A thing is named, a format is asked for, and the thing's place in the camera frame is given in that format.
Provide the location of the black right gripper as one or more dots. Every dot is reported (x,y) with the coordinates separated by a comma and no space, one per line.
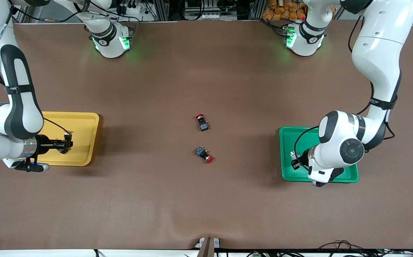
(45,143)

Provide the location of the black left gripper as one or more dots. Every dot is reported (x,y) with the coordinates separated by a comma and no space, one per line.
(303,157)

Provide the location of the white orange push button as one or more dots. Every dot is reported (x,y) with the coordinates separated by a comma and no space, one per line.
(293,154)

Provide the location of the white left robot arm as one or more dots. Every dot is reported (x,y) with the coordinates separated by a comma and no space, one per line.
(381,43)

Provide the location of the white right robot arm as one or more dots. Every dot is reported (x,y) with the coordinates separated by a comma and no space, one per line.
(21,107)

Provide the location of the yellow plastic tray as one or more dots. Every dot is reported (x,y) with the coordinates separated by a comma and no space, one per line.
(83,125)

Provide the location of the green plastic tray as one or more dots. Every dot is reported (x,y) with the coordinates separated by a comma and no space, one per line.
(285,137)

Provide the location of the red cap push button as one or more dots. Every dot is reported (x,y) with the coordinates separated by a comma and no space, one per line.
(203,125)
(202,152)

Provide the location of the brown table mat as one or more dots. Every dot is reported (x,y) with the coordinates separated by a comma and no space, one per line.
(206,200)

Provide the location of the pile of orange bags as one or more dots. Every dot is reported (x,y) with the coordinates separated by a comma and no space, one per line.
(283,10)

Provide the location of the white power strip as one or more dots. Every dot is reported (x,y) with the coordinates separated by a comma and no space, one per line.
(206,16)

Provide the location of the aluminium rack post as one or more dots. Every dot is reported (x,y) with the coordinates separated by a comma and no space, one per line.
(162,10)
(255,9)

